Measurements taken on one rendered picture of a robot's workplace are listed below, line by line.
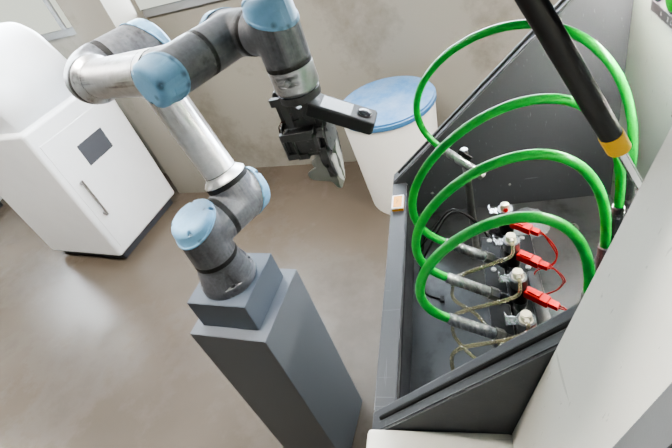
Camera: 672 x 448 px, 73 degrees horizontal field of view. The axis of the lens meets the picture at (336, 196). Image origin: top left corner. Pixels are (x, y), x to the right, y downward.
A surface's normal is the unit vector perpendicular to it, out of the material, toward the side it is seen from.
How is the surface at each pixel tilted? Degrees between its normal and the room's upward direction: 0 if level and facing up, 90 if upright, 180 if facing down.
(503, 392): 90
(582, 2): 90
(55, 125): 90
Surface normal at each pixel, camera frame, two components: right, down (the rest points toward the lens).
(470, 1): -0.27, 0.66
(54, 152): 0.91, 0.00
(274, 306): -0.27, -0.75
